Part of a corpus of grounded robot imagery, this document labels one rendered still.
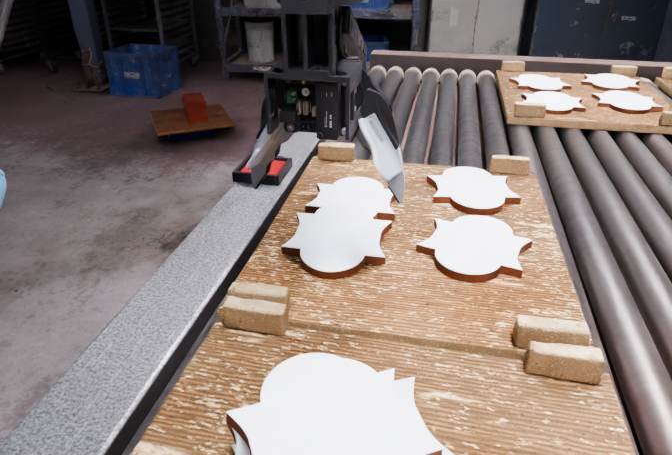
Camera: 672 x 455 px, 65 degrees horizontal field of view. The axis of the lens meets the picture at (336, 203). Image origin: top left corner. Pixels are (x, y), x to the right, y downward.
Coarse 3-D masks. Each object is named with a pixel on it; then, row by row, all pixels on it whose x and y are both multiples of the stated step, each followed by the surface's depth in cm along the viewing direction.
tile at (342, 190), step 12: (348, 180) 76; (360, 180) 76; (372, 180) 76; (324, 192) 72; (336, 192) 72; (348, 192) 72; (360, 192) 72; (372, 192) 72; (384, 192) 72; (312, 204) 69; (324, 204) 69; (360, 204) 69; (372, 204) 69; (384, 204) 69; (384, 216) 68
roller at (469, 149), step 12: (468, 72) 144; (468, 84) 134; (468, 96) 125; (468, 108) 116; (468, 120) 109; (468, 132) 102; (468, 144) 97; (468, 156) 91; (480, 156) 94; (480, 168) 88
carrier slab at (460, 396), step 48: (240, 336) 48; (288, 336) 48; (336, 336) 48; (192, 384) 43; (240, 384) 43; (432, 384) 43; (480, 384) 43; (528, 384) 43; (576, 384) 43; (192, 432) 39; (432, 432) 39; (480, 432) 39; (528, 432) 39; (576, 432) 39; (624, 432) 39
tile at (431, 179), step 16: (432, 176) 77; (448, 176) 77; (464, 176) 77; (480, 176) 77; (496, 176) 77; (448, 192) 72; (464, 192) 72; (480, 192) 72; (496, 192) 72; (512, 192) 72; (464, 208) 69; (480, 208) 68; (496, 208) 69
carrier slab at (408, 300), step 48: (432, 192) 75; (528, 192) 75; (288, 240) 63; (384, 240) 63; (336, 288) 55; (384, 288) 55; (432, 288) 55; (480, 288) 55; (528, 288) 55; (384, 336) 49; (432, 336) 48; (480, 336) 48
